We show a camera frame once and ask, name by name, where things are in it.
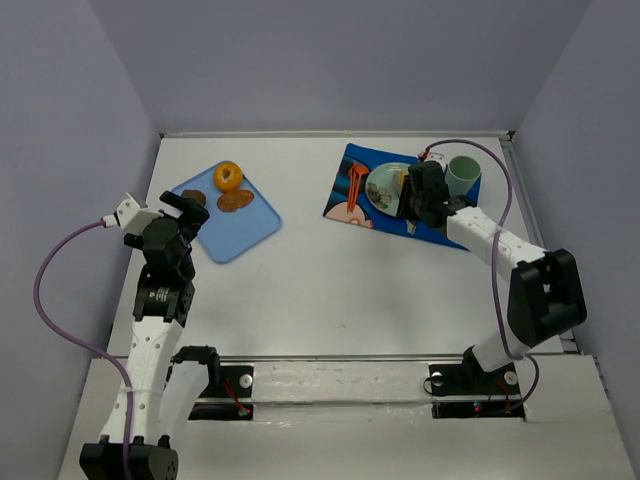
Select blue patterned placemat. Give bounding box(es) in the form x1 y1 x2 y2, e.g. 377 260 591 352
323 143 457 248

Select blue plastic tray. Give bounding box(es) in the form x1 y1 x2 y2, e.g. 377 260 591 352
172 161 282 264

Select brown oval bread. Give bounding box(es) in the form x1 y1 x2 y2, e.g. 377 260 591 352
216 189 255 213

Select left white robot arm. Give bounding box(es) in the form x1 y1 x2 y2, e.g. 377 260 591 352
79 191 220 479

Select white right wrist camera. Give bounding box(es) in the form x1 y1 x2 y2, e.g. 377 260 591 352
418 150 445 165

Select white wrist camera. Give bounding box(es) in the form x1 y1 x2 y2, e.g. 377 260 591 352
101 193 162 236
418 150 445 165

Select metal base rail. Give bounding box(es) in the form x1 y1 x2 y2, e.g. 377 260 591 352
189 357 526 422

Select silver metal tongs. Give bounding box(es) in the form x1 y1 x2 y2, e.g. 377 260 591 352
405 220 417 235

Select light green plate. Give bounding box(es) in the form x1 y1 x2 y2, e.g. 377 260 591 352
365 162 409 217

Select dark brown small bread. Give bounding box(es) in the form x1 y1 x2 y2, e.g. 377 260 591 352
181 189 207 207

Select orange round bread roll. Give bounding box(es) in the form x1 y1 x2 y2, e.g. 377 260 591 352
212 161 244 193

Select light green cup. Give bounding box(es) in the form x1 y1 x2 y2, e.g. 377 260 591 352
445 156 481 197

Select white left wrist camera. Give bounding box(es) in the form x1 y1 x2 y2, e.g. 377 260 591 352
101 193 162 236

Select orange plastic fork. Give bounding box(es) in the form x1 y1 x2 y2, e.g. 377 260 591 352
347 162 369 213

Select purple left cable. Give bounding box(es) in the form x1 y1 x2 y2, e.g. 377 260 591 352
32 219 134 480

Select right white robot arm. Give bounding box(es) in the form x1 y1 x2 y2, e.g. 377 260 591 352
398 161 587 387

